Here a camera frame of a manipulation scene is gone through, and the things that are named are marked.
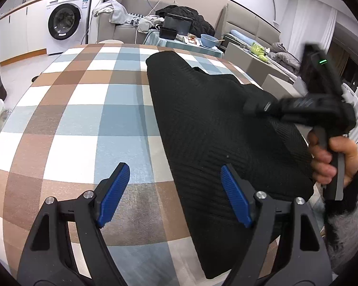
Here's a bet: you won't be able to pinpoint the black knit sweater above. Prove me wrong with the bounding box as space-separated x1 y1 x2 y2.
146 51 314 279

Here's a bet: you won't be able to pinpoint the light grey crumpled clothes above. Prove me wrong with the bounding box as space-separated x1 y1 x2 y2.
92 0 164 33

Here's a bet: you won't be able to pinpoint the white base cabinet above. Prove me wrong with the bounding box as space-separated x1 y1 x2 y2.
0 1 47 65

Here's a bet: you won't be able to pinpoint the person's right hand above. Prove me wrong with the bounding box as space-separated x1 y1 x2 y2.
307 131 358 187

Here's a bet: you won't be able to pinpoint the white washing machine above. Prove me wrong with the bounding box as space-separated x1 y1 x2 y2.
46 0 91 56

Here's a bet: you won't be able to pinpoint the small table checkered cloth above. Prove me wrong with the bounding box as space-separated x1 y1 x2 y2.
143 30 224 57

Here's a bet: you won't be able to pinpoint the black jacket on sofa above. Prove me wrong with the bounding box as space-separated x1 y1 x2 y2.
155 5 215 37

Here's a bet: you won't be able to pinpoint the blue plastic bowl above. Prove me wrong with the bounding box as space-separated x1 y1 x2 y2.
200 34 220 48

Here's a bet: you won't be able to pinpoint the grey sofa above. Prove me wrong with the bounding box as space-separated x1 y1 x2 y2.
105 0 280 47

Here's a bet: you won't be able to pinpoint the plaid checkered blanket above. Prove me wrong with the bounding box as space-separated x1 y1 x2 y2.
0 42 326 286

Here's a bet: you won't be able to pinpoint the green cloth item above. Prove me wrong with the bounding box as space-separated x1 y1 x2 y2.
250 42 268 63

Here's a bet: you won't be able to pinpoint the white round stool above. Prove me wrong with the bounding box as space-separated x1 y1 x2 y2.
98 39 124 44

